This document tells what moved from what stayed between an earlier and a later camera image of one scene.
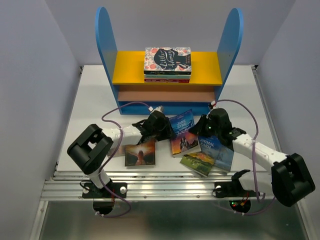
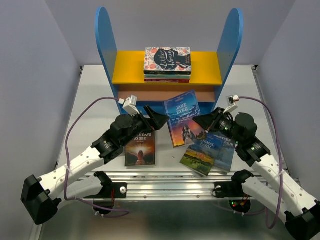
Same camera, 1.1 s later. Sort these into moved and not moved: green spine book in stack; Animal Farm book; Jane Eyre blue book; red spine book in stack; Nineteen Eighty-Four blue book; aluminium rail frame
Moved: Jane Eyre blue book; Animal Farm book
Not moved: Nineteen Eighty-Four blue book; red spine book in stack; green spine book in stack; aluminium rail frame
